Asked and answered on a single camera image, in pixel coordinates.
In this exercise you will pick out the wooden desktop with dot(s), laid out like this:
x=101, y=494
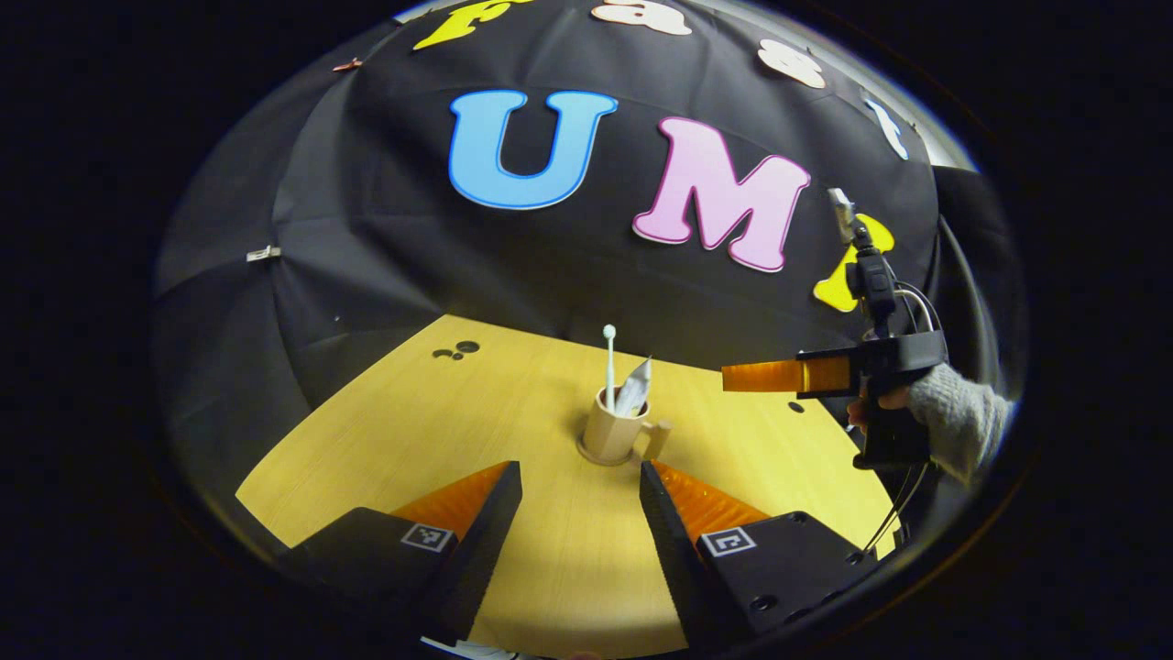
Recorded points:
x=550, y=550

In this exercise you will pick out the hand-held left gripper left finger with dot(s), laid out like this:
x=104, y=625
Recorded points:
x=490, y=522

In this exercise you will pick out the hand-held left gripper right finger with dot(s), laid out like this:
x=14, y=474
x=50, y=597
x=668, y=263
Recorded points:
x=664, y=522

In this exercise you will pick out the red clip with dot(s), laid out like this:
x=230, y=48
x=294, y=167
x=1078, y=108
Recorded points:
x=347, y=64

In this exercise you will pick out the beige cup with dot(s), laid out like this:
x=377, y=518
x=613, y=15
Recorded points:
x=609, y=435

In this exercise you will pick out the light blue toothbrush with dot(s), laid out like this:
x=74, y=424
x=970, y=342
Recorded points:
x=609, y=367

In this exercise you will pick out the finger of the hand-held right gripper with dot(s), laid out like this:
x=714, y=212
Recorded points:
x=779, y=376

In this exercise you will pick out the white toothpaste tube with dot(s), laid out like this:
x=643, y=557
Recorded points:
x=634, y=390

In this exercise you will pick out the silver metal clip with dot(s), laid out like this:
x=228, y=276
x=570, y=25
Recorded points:
x=263, y=253

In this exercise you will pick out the black backdrop cloth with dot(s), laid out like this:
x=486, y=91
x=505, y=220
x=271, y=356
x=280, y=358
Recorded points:
x=568, y=266

